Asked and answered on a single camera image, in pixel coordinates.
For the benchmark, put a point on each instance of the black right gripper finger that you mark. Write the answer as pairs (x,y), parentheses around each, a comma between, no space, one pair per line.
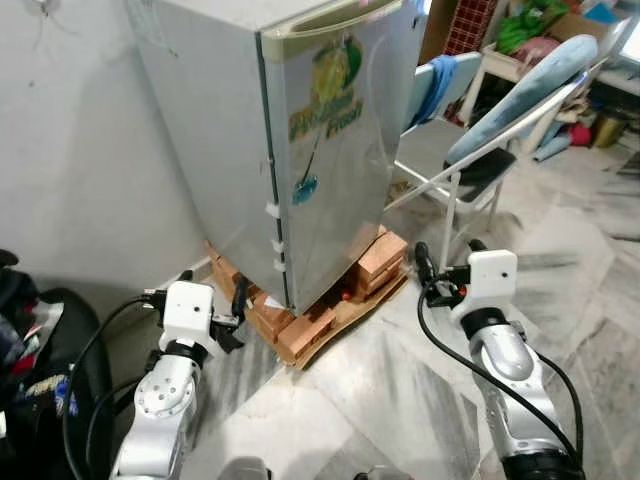
(477,246)
(424,262)

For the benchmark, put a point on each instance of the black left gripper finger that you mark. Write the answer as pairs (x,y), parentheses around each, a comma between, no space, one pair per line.
(186,275)
(240,295)

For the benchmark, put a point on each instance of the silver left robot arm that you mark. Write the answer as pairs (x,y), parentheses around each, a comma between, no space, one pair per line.
(165,400)

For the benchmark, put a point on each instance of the brick and wood fridge base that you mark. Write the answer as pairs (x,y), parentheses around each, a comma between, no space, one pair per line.
(305,335)

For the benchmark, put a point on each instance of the silver fridge cabinet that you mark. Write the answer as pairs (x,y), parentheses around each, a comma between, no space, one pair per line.
(210,130)

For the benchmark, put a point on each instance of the white folding chair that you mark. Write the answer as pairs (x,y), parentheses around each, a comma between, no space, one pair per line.
(430,150)

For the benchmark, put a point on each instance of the grey left robot leg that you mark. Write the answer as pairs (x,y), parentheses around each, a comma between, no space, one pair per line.
(243,470)

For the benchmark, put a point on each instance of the grey robot leg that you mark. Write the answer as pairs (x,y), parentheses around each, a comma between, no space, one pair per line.
(380,474)
(243,470)

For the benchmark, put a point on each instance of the black bag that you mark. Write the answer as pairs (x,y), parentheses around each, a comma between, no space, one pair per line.
(40,350)

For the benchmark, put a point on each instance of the light blue long cushion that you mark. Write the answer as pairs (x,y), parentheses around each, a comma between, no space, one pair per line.
(530,90)

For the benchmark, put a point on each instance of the blue cloth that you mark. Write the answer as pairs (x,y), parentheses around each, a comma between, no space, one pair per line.
(435,85)

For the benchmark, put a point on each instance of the white small table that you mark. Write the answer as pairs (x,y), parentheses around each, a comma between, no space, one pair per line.
(500,65)

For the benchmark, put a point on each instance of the grey right robot leg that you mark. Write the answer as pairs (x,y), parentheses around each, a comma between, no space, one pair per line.
(380,474)

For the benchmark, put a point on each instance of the brown cardboard box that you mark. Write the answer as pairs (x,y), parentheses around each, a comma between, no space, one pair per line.
(438,30)

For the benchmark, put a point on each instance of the red checkered panel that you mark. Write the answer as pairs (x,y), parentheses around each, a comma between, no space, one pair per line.
(470,25)

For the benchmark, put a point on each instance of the green cloth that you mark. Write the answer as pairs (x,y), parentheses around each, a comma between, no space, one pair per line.
(530,25)

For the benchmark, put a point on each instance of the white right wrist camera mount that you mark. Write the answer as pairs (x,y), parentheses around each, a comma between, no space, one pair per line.
(488,278)

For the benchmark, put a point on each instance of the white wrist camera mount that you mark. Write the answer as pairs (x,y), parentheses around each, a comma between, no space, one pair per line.
(188,312)
(488,278)

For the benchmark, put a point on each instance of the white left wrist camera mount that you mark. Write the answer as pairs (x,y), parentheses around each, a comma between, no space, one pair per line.
(188,312)

